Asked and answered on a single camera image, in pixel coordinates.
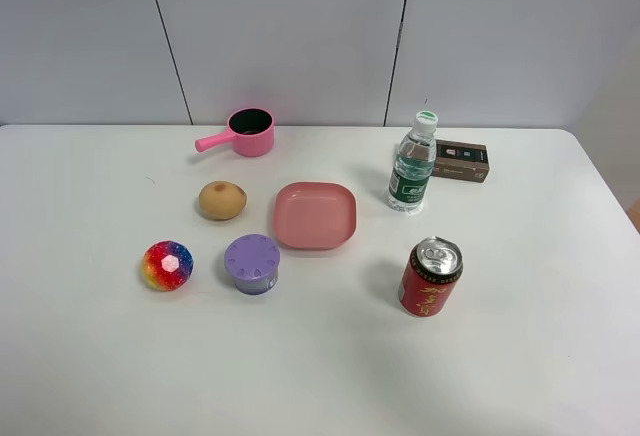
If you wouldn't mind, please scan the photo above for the rainbow spiky ball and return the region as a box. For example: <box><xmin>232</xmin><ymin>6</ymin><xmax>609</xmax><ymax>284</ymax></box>
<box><xmin>141</xmin><ymin>240</ymin><xmax>194</xmax><ymax>292</ymax></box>

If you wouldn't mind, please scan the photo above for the pink square plate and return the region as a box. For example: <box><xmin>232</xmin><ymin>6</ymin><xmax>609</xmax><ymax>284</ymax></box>
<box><xmin>272</xmin><ymin>182</ymin><xmax>357</xmax><ymax>250</ymax></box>

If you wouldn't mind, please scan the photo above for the purple lidded jar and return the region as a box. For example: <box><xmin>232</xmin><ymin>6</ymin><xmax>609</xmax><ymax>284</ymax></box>
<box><xmin>223</xmin><ymin>234</ymin><xmax>280</xmax><ymax>295</ymax></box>

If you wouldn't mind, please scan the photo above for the pink toy saucepan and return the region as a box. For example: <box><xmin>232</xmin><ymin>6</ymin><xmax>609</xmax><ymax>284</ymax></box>
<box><xmin>194</xmin><ymin>108</ymin><xmax>275</xmax><ymax>157</ymax></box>

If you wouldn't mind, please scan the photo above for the clear water bottle green label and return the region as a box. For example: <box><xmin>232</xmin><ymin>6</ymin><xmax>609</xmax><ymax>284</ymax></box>
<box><xmin>387</xmin><ymin>110</ymin><xmax>438</xmax><ymax>214</ymax></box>

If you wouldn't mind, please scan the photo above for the brown bread bun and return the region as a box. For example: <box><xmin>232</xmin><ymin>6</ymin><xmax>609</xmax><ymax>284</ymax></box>
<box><xmin>198</xmin><ymin>181</ymin><xmax>247</xmax><ymax>221</ymax></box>

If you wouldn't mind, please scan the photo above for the red drink can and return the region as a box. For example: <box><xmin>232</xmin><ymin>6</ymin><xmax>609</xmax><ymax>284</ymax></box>
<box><xmin>399</xmin><ymin>236</ymin><xmax>463</xmax><ymax>317</ymax></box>

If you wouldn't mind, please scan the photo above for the dark brown cardboard box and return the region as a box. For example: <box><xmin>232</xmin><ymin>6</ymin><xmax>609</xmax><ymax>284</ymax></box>
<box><xmin>432</xmin><ymin>139</ymin><xmax>490</xmax><ymax>183</ymax></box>

